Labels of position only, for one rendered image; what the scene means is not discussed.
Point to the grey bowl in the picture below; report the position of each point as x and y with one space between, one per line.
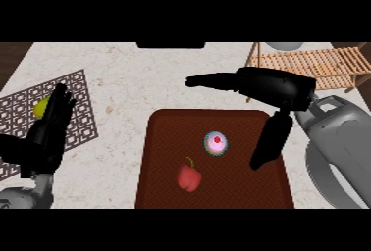
284 45

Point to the wooden tiered shelf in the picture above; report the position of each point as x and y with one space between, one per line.
314 63

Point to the pink frosted cupcake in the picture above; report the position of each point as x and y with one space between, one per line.
215 143

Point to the red bell pepper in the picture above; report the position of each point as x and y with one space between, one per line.
188 176

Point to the yellow-green fruit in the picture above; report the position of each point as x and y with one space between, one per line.
42 108

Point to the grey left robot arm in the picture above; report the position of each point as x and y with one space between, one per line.
28 194

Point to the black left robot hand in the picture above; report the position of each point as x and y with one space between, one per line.
48 130

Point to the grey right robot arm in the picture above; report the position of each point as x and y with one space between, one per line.
337 153

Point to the patterned grey placemat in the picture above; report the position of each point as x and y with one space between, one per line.
28 121

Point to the dark brown tray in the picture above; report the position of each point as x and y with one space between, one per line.
215 160

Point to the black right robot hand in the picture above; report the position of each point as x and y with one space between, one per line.
275 88

